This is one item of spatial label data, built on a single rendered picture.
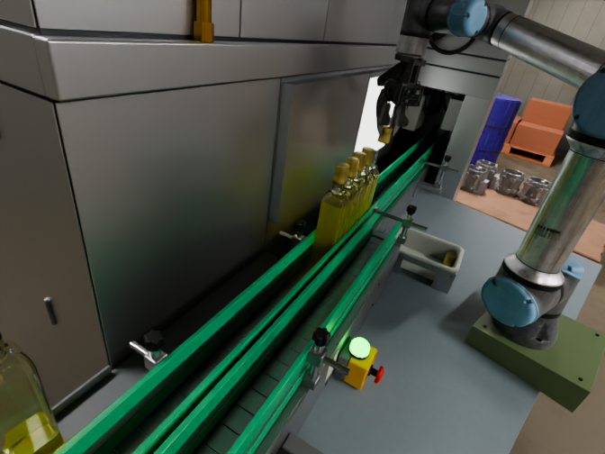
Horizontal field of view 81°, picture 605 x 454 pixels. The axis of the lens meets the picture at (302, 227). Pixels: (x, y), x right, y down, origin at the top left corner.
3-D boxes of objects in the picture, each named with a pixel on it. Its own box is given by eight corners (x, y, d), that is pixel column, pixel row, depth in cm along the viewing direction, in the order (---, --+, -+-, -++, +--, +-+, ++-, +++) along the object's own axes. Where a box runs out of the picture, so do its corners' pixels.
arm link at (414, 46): (393, 33, 91) (419, 37, 94) (389, 53, 94) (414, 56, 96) (410, 36, 85) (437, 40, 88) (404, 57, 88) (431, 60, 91)
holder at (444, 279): (383, 240, 137) (388, 222, 133) (456, 268, 127) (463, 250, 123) (367, 260, 124) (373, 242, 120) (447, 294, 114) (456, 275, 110)
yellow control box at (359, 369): (344, 356, 87) (350, 334, 83) (373, 371, 85) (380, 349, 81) (331, 376, 82) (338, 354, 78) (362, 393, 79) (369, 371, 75)
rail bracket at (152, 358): (146, 367, 64) (139, 312, 57) (174, 386, 61) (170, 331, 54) (126, 383, 60) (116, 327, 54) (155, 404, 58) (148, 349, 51)
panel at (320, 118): (378, 146, 164) (398, 66, 147) (384, 148, 163) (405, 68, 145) (268, 219, 93) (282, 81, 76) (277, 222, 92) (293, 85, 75)
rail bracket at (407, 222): (370, 227, 117) (379, 193, 110) (420, 246, 111) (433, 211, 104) (366, 231, 114) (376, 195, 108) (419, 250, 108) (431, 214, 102)
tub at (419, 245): (396, 244, 135) (402, 224, 131) (456, 267, 127) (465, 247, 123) (382, 266, 122) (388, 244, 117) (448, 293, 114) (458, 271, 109)
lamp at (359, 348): (353, 340, 82) (356, 331, 81) (371, 349, 80) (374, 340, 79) (345, 353, 79) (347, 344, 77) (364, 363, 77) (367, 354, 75)
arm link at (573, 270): (573, 305, 89) (598, 259, 83) (547, 323, 82) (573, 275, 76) (524, 279, 98) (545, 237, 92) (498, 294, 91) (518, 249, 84)
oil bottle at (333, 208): (318, 252, 101) (331, 184, 90) (336, 260, 99) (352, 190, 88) (309, 262, 96) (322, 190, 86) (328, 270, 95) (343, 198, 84)
